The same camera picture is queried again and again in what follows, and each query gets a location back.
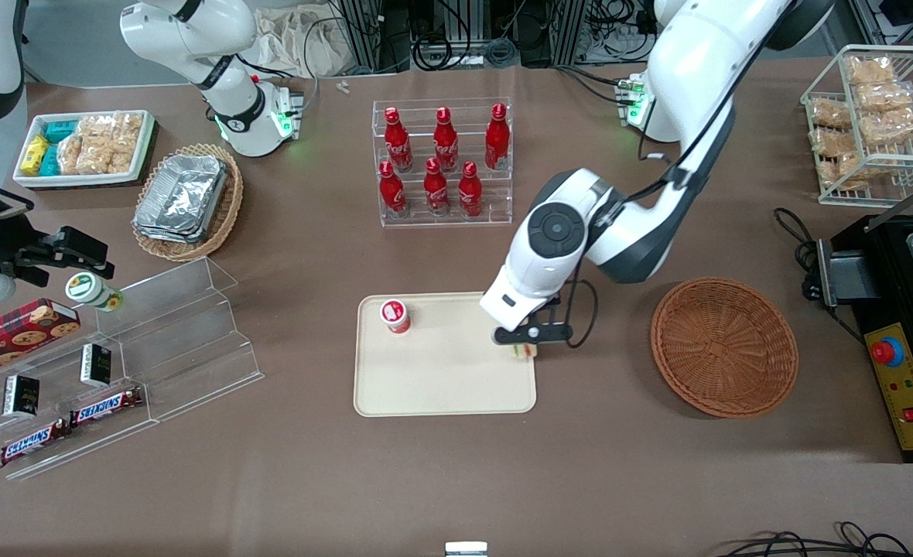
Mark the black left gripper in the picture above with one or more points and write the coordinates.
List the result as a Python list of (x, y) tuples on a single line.
[(555, 302)]

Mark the triangular sandwich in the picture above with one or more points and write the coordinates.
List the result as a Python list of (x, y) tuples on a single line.
[(524, 353)]

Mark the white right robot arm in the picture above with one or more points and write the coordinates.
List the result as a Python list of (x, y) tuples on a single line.
[(193, 39)]

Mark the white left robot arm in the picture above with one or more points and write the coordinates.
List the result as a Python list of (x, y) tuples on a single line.
[(696, 62)]

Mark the white rectangular snack tray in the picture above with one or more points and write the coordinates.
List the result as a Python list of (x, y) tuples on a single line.
[(77, 180)]

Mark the beige plastic tray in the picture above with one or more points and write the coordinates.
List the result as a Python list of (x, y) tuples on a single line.
[(441, 379)]

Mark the oval light wicker basket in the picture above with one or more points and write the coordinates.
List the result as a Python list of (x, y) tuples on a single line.
[(228, 209)]

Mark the round brown wicker basket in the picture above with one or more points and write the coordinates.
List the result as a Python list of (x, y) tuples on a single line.
[(723, 348)]

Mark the green white drink cup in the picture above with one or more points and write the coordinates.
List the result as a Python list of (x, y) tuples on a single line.
[(89, 290)]

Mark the clear rice cracker bag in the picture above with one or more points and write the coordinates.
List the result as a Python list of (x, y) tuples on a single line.
[(125, 143), (94, 147), (71, 155)]

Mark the teal snack packet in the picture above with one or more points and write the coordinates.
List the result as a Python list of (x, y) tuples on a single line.
[(60, 131), (50, 161)]

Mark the red tartan cookie box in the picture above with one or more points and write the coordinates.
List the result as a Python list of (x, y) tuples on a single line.
[(15, 334)]

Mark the small black box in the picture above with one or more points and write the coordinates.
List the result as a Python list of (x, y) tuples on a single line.
[(20, 396), (96, 365)]

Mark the stack of foil trays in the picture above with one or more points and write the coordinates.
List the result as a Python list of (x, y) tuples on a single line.
[(182, 197)]

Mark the clear acrylic bottle rack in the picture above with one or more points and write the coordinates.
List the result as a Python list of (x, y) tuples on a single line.
[(495, 209)]

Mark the yellow snack packet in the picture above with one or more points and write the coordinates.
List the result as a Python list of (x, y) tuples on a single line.
[(35, 155)]

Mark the clear acrylic stepped stand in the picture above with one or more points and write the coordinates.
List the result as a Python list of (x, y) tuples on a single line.
[(54, 452), (193, 348)]

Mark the red cola bottle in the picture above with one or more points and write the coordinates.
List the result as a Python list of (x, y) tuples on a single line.
[(446, 147), (435, 192), (497, 143), (470, 193), (391, 193), (398, 147)]

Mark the Snickers chocolate bar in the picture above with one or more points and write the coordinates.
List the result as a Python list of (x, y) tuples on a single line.
[(32, 443), (107, 407)]

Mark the silver metal object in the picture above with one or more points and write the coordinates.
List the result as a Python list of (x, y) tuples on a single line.
[(466, 549)]

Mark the beige cloth bag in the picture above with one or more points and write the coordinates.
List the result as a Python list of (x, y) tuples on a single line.
[(302, 42)]

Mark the fried snack bag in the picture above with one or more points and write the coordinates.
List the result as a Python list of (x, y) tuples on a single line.
[(832, 142), (829, 113), (843, 172), (890, 127), (883, 97), (871, 71)]

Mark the red emergency stop button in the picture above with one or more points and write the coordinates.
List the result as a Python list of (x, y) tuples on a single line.
[(887, 352)]

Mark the black yellow control box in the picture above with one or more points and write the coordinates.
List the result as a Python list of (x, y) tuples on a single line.
[(909, 402)]

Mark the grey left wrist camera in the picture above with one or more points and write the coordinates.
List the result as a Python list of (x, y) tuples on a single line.
[(532, 333)]

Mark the aluminium frame rack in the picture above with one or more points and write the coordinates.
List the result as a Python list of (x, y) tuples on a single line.
[(371, 35)]

